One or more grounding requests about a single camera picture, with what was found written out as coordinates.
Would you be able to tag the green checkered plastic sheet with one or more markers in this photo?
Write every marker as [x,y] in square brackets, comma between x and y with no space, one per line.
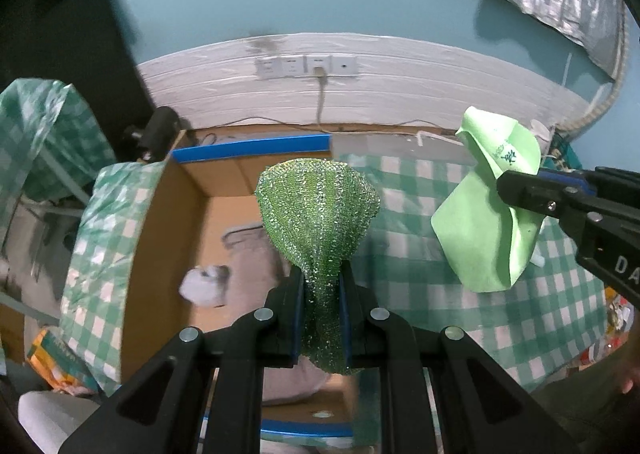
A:
[35,124]

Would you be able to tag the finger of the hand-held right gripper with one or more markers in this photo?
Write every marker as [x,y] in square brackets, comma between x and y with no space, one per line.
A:
[610,177]
[535,194]

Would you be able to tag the teal plastic basket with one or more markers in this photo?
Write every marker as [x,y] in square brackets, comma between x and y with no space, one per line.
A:
[562,155]

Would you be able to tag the person's dark green clothing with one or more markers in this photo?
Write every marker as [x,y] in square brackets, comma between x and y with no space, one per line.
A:
[590,409]

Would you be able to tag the brown cardboard box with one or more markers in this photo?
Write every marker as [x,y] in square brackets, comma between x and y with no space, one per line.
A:
[165,244]

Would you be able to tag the yellow orange packet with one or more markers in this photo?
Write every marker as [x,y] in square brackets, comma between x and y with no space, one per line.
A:
[57,359]

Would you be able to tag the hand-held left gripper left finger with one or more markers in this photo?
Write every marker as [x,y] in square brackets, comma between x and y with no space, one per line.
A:
[295,314]

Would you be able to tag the pile of colourful packets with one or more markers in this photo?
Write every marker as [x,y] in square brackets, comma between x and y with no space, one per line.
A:
[612,329]

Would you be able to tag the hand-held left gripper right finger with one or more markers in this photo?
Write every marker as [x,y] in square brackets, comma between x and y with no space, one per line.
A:
[350,324]

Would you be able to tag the white grey sock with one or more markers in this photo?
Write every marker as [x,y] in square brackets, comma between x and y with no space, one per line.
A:
[205,286]

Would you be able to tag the light green cleaning cloth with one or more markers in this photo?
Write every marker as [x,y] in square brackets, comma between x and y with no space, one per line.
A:
[475,234]

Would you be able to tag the black cylindrical camera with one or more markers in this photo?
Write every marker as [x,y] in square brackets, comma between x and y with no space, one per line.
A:
[160,132]

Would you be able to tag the grey brown sock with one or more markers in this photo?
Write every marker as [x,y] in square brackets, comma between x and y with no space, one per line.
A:
[255,259]

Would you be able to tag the white electric kettle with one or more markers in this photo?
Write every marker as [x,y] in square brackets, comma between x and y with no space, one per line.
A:
[541,130]

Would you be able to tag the white wall outlet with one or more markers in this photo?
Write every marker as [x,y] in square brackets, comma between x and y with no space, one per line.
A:
[318,63]
[266,68]
[291,67]
[345,65]

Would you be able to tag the green glitter scouring cloth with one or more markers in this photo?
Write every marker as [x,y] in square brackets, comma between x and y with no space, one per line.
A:
[315,204]

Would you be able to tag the green checkered tablecloth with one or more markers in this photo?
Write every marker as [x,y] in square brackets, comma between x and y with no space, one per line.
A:
[415,284]

